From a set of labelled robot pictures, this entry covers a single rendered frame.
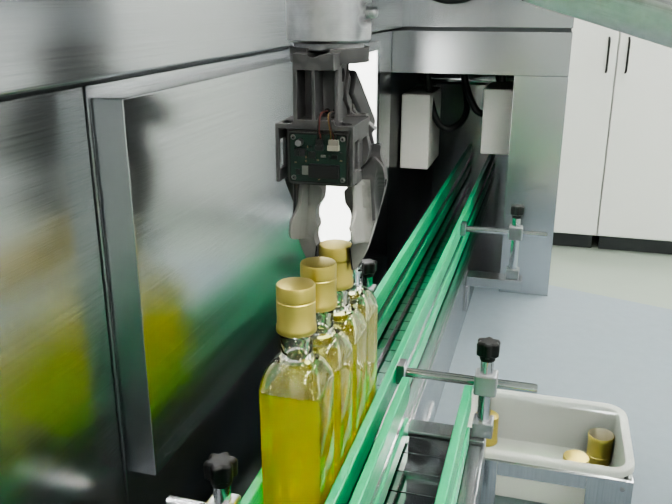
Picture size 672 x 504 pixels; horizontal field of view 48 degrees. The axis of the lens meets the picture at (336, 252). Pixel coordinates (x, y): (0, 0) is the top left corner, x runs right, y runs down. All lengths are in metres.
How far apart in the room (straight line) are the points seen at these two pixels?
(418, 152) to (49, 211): 1.35
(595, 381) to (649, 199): 3.20
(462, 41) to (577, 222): 3.00
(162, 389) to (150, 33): 0.31
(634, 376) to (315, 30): 1.00
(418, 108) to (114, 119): 1.28
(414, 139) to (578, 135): 2.70
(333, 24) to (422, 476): 0.51
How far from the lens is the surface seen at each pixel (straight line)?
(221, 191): 0.78
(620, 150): 4.50
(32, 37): 0.54
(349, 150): 0.65
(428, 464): 0.92
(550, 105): 1.68
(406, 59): 1.70
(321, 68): 0.64
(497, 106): 1.79
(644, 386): 1.44
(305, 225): 0.74
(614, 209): 4.58
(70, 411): 0.65
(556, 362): 1.48
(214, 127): 0.76
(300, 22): 0.66
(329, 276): 0.69
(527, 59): 1.67
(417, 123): 1.84
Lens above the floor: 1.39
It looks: 19 degrees down
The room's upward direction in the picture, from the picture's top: straight up
